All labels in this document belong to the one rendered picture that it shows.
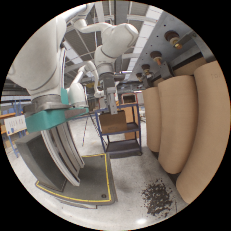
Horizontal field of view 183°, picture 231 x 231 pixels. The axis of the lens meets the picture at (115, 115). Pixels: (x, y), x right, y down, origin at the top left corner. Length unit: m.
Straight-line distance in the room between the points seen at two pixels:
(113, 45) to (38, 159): 0.76
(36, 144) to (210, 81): 1.02
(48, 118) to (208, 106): 0.62
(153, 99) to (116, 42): 0.73
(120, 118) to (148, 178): 0.95
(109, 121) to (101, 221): 1.31
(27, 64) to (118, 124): 1.08
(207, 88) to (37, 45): 0.54
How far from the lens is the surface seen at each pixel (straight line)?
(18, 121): 4.41
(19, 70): 0.20
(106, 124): 1.10
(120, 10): 4.05
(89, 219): 1.02
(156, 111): 0.89
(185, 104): 0.55
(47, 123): 0.25
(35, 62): 0.19
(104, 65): 0.37
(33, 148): 0.62
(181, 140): 0.63
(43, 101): 0.30
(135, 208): 0.94
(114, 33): 0.31
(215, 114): 0.42
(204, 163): 0.53
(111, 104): 0.28
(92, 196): 0.70
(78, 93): 0.72
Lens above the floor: 0.93
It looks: 8 degrees down
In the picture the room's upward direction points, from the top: 9 degrees counter-clockwise
